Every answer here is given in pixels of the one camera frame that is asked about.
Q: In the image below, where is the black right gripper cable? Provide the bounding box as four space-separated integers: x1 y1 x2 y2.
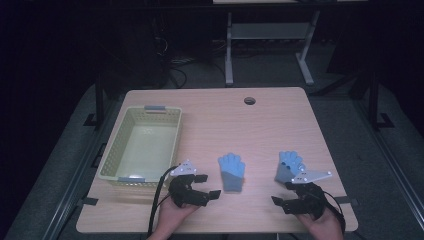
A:
321 189 348 234

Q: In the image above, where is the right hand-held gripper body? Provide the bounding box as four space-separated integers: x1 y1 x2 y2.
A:
281 170 333 220

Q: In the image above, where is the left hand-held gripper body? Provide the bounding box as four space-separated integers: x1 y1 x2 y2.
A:
168 159 210 208

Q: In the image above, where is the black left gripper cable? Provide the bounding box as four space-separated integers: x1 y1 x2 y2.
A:
147 165 180 238

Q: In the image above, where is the grey metal stand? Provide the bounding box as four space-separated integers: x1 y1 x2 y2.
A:
224 9 321 87

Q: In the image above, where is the aluminium floor rail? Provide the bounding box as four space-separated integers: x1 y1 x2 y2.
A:
353 99 424 232
41 99 118 240

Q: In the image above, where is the blue knit glove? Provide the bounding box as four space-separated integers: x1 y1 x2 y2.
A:
217 152 247 193
274 150 307 184

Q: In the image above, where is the floor cables bundle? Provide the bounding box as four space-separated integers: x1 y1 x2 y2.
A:
153 36 228 90

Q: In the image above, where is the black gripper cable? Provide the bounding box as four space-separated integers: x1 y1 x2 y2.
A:
321 189 348 234
147 165 180 238

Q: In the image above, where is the black frame post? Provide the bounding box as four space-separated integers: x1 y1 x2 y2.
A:
83 73 106 130
367 70 395 132

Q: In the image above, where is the person's left hand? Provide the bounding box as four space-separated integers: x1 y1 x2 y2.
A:
154 196 201 236

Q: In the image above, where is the person's right hand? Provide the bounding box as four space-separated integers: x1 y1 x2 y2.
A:
296 207 345 240

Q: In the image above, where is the pale yellow plastic basket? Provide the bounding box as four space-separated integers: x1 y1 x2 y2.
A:
98 105 183 188

